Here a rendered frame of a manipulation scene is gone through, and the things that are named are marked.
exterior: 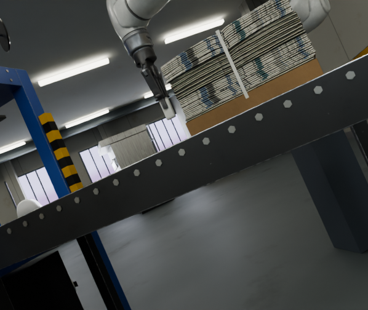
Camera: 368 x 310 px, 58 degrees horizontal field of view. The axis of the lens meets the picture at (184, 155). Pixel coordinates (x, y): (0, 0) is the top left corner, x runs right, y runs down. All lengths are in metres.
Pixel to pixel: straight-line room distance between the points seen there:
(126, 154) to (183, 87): 7.10
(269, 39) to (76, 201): 0.65
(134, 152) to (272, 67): 7.26
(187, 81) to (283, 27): 0.28
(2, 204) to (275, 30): 10.84
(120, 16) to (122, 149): 6.98
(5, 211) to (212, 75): 10.67
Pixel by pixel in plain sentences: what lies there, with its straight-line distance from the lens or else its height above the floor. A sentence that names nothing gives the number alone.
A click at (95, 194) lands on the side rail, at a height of 0.77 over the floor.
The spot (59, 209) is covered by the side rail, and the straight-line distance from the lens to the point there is 0.98.
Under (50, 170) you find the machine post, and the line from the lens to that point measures 1.85.
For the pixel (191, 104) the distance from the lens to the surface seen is 0.94.
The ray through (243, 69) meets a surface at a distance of 0.91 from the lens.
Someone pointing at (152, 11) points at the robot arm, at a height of 1.20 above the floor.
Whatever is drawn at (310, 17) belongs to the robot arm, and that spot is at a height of 1.11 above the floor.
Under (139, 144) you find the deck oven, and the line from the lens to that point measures 8.08.
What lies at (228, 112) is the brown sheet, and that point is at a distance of 0.90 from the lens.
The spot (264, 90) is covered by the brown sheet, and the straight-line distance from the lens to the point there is 0.89.
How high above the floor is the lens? 0.75
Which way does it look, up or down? 1 degrees up
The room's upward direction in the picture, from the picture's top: 24 degrees counter-clockwise
